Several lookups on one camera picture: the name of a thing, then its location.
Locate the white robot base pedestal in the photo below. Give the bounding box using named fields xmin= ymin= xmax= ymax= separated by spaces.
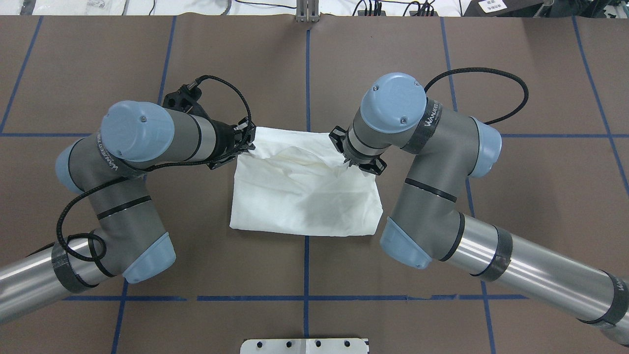
xmin=240 ymin=338 xmax=371 ymax=354

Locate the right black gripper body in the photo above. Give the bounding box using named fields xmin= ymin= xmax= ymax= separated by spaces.
xmin=328 ymin=126 xmax=387 ymax=176

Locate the white long-sleeve printed shirt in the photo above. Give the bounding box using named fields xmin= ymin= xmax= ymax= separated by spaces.
xmin=229 ymin=127 xmax=383 ymax=237

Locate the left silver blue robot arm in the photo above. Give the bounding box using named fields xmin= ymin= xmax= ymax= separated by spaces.
xmin=1 ymin=101 xmax=256 ymax=324

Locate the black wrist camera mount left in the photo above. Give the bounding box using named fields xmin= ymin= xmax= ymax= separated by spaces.
xmin=161 ymin=83 xmax=209 ymax=119

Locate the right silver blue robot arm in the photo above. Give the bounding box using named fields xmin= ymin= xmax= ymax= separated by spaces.
xmin=329 ymin=67 xmax=629 ymax=347

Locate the aluminium frame post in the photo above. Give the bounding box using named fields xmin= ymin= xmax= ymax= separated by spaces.
xmin=296 ymin=0 xmax=320 ymax=23

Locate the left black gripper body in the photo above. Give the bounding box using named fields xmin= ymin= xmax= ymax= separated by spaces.
xmin=207 ymin=120 xmax=246 ymax=170

